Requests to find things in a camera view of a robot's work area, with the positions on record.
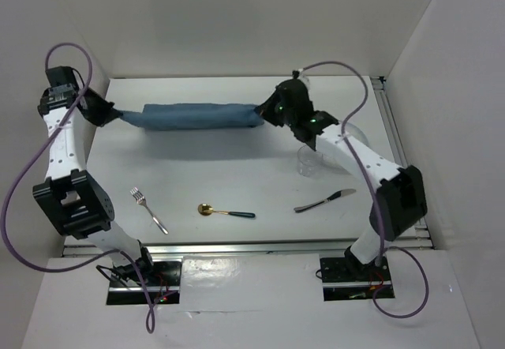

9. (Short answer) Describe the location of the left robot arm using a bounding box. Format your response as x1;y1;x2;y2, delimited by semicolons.
32;84;156;285

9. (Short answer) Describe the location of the clear glass plate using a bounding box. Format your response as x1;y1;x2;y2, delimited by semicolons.
327;123;371;176

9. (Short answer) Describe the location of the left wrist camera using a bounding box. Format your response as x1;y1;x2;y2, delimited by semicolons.
45;66;80;94

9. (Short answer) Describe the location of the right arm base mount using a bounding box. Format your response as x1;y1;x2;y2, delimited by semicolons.
315;257;395;302

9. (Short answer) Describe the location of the clear plastic cup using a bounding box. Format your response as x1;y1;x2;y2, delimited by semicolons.
297;145;323;178

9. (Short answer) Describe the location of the silver table knife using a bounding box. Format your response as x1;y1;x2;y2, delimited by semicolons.
294;189;357;213

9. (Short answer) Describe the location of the blue cloth napkin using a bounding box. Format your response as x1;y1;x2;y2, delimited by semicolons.
119;103;264;131

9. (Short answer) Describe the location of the silver fork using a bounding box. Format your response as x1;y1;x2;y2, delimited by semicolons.
130;187;169;235

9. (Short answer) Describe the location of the aluminium rail frame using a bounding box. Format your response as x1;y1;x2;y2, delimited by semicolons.
370;76;434;250

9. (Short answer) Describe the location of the gold spoon with dark handle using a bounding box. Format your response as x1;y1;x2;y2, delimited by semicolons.
197;204;256;220

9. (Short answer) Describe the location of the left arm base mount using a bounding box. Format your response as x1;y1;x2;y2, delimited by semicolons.
104;260;182;306

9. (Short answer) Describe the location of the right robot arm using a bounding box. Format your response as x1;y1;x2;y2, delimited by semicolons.
255;79;427;280

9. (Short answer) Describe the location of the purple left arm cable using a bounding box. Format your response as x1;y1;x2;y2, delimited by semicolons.
0;43;174;334

